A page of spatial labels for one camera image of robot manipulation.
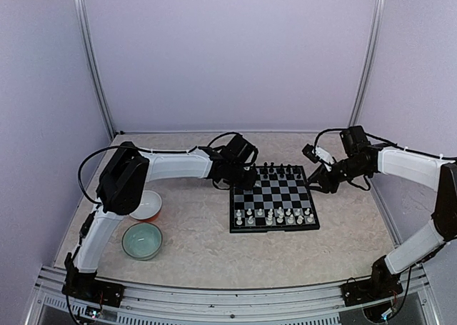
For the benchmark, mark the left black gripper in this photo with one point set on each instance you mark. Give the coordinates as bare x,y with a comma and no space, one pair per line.
250,183

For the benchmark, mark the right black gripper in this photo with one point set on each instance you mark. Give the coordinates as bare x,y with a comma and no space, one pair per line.
322,176

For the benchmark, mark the black folding chess board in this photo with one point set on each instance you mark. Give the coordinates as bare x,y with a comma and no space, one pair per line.
278,188

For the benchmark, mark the white chess king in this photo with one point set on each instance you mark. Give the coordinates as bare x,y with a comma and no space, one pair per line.
280,218

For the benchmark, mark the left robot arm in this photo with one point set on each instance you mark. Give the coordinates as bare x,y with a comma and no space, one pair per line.
122,182

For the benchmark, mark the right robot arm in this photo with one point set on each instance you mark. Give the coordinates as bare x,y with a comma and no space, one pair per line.
417,191

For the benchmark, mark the white chess queen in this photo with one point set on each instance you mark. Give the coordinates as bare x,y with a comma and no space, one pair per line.
269,219

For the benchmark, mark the white bowl orange outside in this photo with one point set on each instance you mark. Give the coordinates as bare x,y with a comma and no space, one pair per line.
150,206

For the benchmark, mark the pale green ceramic bowl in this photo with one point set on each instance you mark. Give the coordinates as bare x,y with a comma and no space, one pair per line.
142,241

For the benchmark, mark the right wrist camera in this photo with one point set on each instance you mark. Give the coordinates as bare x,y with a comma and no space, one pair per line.
317,154

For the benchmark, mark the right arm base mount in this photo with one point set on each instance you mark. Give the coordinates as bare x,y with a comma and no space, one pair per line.
355,292

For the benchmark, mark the front aluminium rail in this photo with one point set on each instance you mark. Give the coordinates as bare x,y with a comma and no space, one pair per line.
152,304

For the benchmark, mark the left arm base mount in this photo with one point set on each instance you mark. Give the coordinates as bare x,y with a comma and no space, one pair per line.
95,291

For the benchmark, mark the right aluminium frame post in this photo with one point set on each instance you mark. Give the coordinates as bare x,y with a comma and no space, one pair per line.
368,61

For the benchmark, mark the aluminium frame post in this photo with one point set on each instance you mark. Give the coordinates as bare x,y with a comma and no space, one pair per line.
368,61
84,27

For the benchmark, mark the left aluminium frame post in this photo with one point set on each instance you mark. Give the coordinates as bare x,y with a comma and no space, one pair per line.
84,27

